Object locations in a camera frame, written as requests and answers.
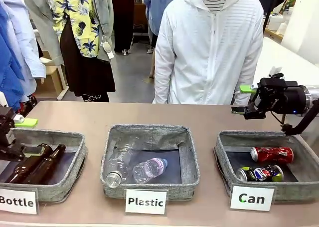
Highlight crushed dark pepsi can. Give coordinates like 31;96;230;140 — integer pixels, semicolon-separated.
236;165;285;183

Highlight wooden side cabinet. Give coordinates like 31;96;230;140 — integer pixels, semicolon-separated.
39;50;70;101

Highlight yellow pineapple print shirt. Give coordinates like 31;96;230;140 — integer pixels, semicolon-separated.
46;0;101;58

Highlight person right forearm white sleeve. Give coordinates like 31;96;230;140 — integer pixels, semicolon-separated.
152;52;175;104

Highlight person left forearm white sleeve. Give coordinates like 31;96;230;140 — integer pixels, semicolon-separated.
232;52;263;106

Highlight red floral dark fabric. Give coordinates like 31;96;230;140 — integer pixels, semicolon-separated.
14;94;38;115

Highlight plastic bottle pink label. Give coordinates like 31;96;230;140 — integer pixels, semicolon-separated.
132;157;168;184

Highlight grey hanging coat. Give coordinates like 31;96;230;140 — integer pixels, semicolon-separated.
23;0;116;66

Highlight white sign reading Plastic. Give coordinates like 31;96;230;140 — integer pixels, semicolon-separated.
124;189;168;216

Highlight brown glass bottle slim neck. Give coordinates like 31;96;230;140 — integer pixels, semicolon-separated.
22;143;66;185

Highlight grey fabric basket bottle label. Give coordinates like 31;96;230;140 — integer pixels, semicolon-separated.
0;127;88;203

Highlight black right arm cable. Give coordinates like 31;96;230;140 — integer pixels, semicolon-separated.
270;102;319;136

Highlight crushed red soda can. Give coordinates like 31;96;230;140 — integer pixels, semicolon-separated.
250;146;295;164

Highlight white sign reading Can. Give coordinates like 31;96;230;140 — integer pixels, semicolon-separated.
229;185;276;212

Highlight pale blue hanging shirt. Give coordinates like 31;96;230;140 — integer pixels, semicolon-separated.
0;0;47;103

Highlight brown glass beer bottle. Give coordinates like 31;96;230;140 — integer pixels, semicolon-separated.
4;143;53;184

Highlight striped undershirt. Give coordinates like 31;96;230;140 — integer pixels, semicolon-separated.
199;0;230;12

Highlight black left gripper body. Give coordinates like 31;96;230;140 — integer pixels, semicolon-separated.
0;106;15;151

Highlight white sign reading Bottle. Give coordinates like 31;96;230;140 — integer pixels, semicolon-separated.
0;188;39;216

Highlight clear crushed plastic bottle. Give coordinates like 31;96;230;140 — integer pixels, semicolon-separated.
105;136;141;188

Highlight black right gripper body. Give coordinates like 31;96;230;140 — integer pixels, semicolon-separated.
258;72;312;115

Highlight white plastic containers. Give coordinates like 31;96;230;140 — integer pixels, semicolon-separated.
267;6;293;36

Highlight grey fabric basket can label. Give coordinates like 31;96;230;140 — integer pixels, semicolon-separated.
213;130;319;203

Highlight white background table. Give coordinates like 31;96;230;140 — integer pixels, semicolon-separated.
250;35;319;88

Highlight white face mask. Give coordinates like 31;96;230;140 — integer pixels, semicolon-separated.
100;34;115;61

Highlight dark brown skirt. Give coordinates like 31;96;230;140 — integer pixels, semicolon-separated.
59;19;116;99

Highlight person torso white hoodie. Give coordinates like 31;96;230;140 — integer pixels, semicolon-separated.
152;0;265;106

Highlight grey fabric basket plastic label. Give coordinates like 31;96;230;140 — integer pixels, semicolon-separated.
100;123;201;202

